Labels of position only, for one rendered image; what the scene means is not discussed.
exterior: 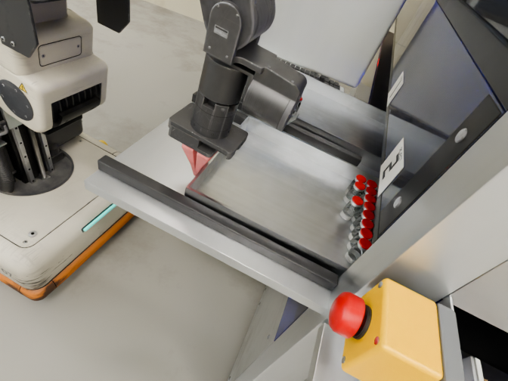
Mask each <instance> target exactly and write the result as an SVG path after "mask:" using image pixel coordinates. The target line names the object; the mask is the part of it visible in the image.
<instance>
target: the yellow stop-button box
mask: <svg viewBox="0 0 508 381"><path fill-rule="evenodd" d="M362 299H363V300H364V303H365V314H364V319H363V322H362V324H361V326H360V328H359V330H358V331H357V333H356V334H355V335H354V336H353V337H351V338H349V339H346V338H345V345H344V350H343V355H342V370H343V371H345V372H346V373H348V374H350V375H351V376H353V377H355V378H357V379H359V380H360V381H465V376H464V371H463V361H462V355H461V350H460V340H459V334H458V329H457V319H456V313H455V312H454V311H453V310H452V309H450V308H448V307H446V306H444V305H442V304H435V303H434V302H433V301H432V300H430V299H427V298H426V297H424V296H422V295H420V294H419V293H416V292H414V291H413V290H410V289H408V288H407V287H404V286H402V285H401V284H399V283H396V282H394V281H393V280H390V279H388V278H386V279H383V280H382V281H381V282H379V283H378V284H377V285H376V286H375V287H374V288H372V289H371V290H370V291H368V292H367V293H366V294H365V295H363V296H362Z"/></svg>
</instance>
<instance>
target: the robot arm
mask: <svg viewBox="0 0 508 381"><path fill-rule="evenodd" d="M200 6H201V10H202V14H203V21H204V25H205V28H206V38H205V42H204V46H203V51H205V52H206V56H205V60H204V63H203V69H202V73H201V77H200V84H199V87H198V91H197V97H196V100H195V103H189V104H188V105H187V106H185V107H183V108H182V109H181V110H179V111H178V112H177V113H175V114H174V115H172V116H171V117H169V124H168V127H169V136H170V137H171V138H174V139H175V140H177V141H179V142H181V143H182V146H181V147H182V149H183V151H184V153H185V155H186V156H187V158H188V160H189V162H190V165H191V168H192V171H193V174H194V175H195V176H196V175H197V174H198V173H199V172H200V170H201V169H202V168H203V167H204V166H205V165H206V164H207V163H208V162H209V161H210V160H211V159H212V158H213V157H214V156H215V154H216V153H217V152H220V153H222V154H224V155H225V156H227V158H226V159H227V160H230V159H231V158H232V157H233V155H234V154H235V152H236V150H239V149H240V147H241V146H242V145H243V144H244V142H245V141H246V139H247V136H248V132H246V131H244V130H242V129H241V128H239V127H237V126H235V125H234V124H232V123H233V121H234V117H235V114H236V112H237V108H238V105H239V103H240V99H241V102H243V104H242V111H243V112H245V113H248V114H249V115H251V116H253V117H255V118H256V119H259V120H261V121H262V122H264V123H266V124H268V125H270V126H271V127H273V128H275V129H277V130H279V131H281V132H282V131H283V130H284V128H285V126H286V125H287V123H288V122H289V120H290V117H291V116H292V115H293V112H294V111H295V110H296V106H297V104H298V102H299V100H300V98H301V97H302V93H303V91H304V89H305V87H306V85H307V79H306V77H305V76H304V75H303V74H301V73H300V72H298V71H297V70H295V69H293V68H292V67H290V66H289V65H287V64H286V63H284V62H283V61H281V60H279V59H278V58H277V55H276V54H274V53H272V52H270V51H269V50H267V49H265V48H263V47H261V46H259V45H258V43H259V39H260V36H261V34H262V33H264V32H266V31H267V30H268V29H269V28H270V26H271V25H272V23H273V21H274V17H275V12H276V5H275V0H200Z"/></svg>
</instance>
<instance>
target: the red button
mask: <svg viewBox="0 0 508 381"><path fill-rule="evenodd" d="M364 314H365V303H364V300H363V299H362V298H361V297H359V296H356V295H355V294H353V293H350V292H343V293H341V294H339V296H338V297H337V298H336V299H335V300H334V301H333V304H332V305H331V308H330V313H329V325H330V327H331V329H332V330H333V332H335V333H337V334H339V335H340V336H343V337H345V338H346V339H349V338H351V337H353V336H354V335H355V334H356V333H357V331H358V330H359V328H360V326H361V324H362V322H363V319H364Z"/></svg>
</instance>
